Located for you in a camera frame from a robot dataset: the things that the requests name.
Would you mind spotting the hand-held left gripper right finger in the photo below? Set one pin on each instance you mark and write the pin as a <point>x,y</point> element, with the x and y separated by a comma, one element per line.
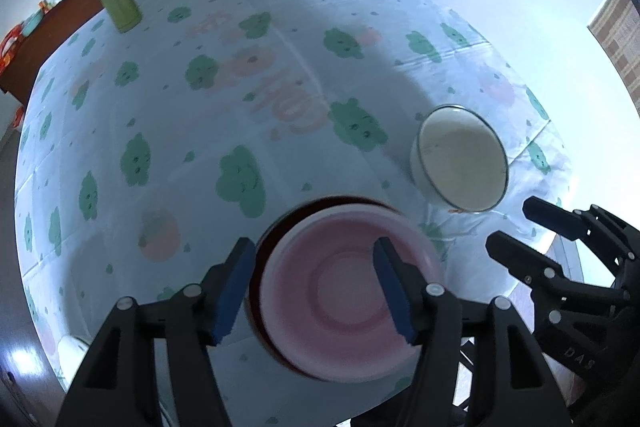
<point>395,292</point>

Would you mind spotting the cloud printed tablecloth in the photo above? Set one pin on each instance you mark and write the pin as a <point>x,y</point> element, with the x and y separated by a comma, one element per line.
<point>175,132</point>

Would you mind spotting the pink bowl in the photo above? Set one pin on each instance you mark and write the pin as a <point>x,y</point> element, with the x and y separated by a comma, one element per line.
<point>340,287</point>

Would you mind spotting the white enamel bowl dark rim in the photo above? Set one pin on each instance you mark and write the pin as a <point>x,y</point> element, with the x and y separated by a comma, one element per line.
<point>460,157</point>

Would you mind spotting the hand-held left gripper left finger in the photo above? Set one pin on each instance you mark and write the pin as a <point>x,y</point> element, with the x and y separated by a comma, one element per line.
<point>232,292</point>

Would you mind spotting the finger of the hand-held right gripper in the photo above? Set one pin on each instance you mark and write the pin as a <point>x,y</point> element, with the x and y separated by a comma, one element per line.
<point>520,259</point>
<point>555,216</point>

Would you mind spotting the brown wooden cabinet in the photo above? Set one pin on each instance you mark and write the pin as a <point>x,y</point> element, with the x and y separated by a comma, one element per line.
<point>30,57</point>

